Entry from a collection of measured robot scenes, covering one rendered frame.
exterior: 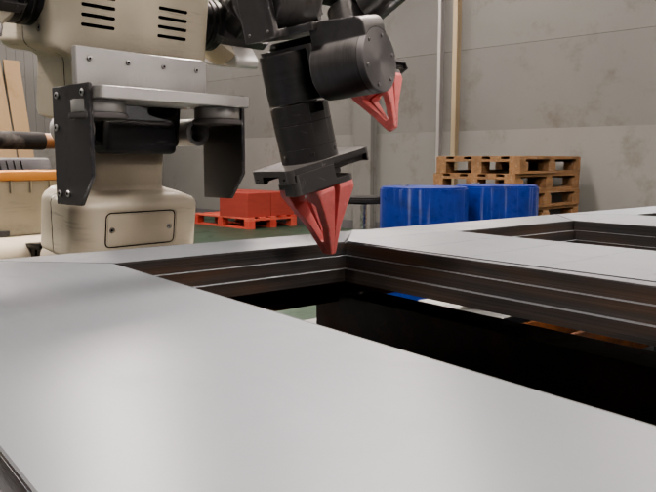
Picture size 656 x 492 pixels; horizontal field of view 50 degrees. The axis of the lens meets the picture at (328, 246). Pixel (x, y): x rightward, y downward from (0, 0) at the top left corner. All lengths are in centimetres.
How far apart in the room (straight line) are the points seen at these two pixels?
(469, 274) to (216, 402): 42
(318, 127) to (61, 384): 43
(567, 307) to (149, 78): 72
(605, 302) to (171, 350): 35
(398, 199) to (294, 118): 334
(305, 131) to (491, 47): 799
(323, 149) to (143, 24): 52
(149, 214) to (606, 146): 705
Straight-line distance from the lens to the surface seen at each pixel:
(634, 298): 57
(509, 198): 434
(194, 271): 67
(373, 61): 63
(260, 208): 986
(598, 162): 794
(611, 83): 796
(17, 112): 1185
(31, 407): 28
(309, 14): 70
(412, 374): 30
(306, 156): 67
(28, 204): 136
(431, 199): 396
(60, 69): 115
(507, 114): 844
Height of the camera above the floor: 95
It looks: 7 degrees down
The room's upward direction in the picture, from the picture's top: straight up
